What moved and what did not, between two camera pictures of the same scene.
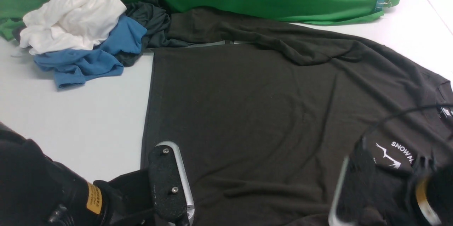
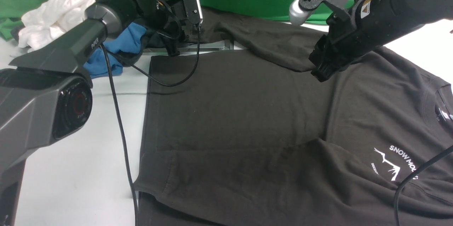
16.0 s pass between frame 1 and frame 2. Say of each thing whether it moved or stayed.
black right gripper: moved
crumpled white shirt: stayed
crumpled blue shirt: stayed
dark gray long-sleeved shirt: stayed
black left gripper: moved
